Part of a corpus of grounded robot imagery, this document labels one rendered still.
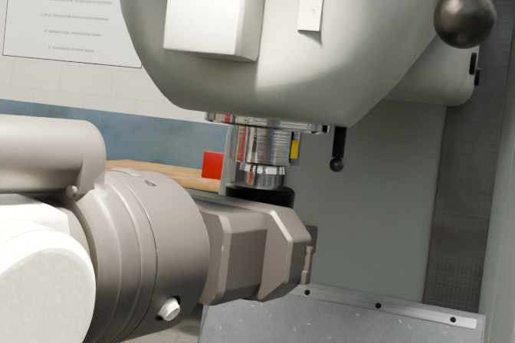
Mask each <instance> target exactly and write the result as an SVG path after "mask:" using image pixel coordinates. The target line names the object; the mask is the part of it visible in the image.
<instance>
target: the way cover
mask: <svg viewBox="0 0 515 343"><path fill-rule="evenodd" d="M251 305H254V307H253V306H251ZM222 309H224V311H222ZM267 311H268V312H267ZM356 314H358V315H359V316H358V315H356ZM270 315H271V319H269V318H270ZM399 319H400V320H401V323H400V321H399ZM240 320H242V322H241V321H240ZM486 321H487V315H482V314H477V313H473V312H466V311H461V310H457V309H449V308H444V307H440V306H435V305H427V304H423V303H418V302H410V301H406V300H402V299H394V298H389V297H385V296H377V295H373V294H368V293H364V292H356V291H352V290H347V289H340V288H335V287H331V286H323V285H318V284H314V283H309V284H306V285H301V284H300V285H299V286H297V287H296V288H295V289H293V290H292V291H290V292H289V293H288V294H286V295H285V296H284V297H281V298H278V299H273V300H270V301H267V302H262V306H261V302H258V301H251V300H245V299H238V300H235V301H231V302H226V303H223V304H220V305H207V307H206V310H205V315H204V318H203V322H202V327H201V330H200V332H199V336H198V341H197V343H484V334H485V328H486ZM307 323H310V325H308V324H307ZM408 325H409V327H408ZM220 326H221V329H220ZM445 326H447V327H449V328H446V327H445ZM294 328H295V331H294ZM410 328H412V329H410ZM444 332H447V333H444ZM456 333H457V335H453V334H456ZM329 337H331V338H330V339H329Z"/></svg>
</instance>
